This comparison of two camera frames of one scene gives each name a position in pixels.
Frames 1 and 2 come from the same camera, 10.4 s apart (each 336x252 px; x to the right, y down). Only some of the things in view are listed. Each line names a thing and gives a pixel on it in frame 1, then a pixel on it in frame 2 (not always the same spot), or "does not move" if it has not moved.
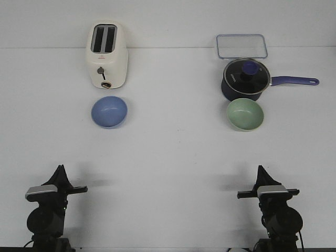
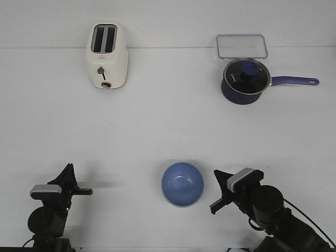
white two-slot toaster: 107,53 does not move
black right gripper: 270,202 → 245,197
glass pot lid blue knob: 247,75 does not move
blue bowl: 109,112 → 182,184
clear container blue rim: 241,46 does not move
